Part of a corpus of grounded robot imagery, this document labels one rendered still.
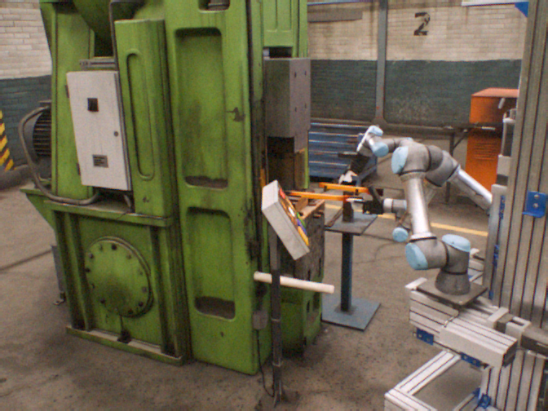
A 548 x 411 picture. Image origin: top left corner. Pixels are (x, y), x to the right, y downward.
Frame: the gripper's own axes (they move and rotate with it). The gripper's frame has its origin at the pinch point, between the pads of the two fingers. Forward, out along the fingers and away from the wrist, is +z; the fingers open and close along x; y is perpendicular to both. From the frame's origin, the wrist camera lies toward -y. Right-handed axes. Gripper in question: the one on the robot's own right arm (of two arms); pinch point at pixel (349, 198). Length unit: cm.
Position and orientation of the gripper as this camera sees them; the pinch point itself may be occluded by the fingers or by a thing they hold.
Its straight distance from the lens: 281.7
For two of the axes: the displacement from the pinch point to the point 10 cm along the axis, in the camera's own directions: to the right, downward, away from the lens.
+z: -9.1, -1.0, 4.0
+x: 4.1, -3.0, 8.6
